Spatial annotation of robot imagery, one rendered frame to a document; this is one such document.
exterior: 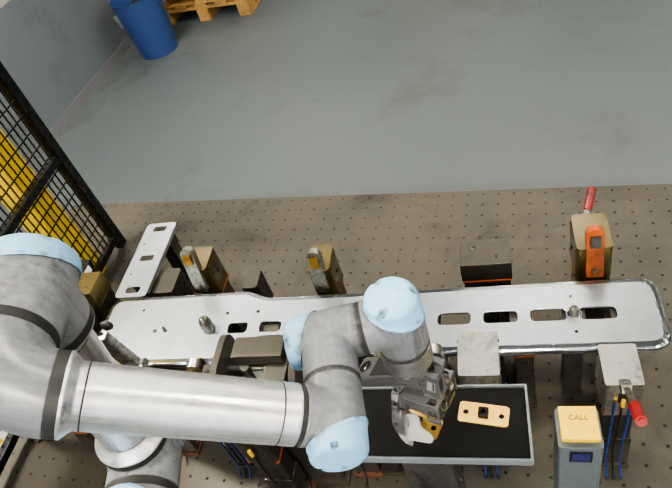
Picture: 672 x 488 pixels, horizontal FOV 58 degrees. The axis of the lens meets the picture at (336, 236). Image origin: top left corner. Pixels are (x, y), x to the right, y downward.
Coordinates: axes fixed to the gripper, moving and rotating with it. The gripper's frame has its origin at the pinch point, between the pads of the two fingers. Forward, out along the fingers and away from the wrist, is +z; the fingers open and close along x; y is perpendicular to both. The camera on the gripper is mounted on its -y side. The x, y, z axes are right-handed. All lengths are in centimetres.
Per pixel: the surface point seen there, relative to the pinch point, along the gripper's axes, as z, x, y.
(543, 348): 17.4, 31.3, 13.0
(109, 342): -2, -8, -69
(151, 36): 98, 274, -364
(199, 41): 118, 301, -344
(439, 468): 12.4, -2.3, 3.6
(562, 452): 5.4, 5.2, 23.2
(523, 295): 17.8, 43.9, 5.2
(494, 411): 1.4, 6.5, 11.6
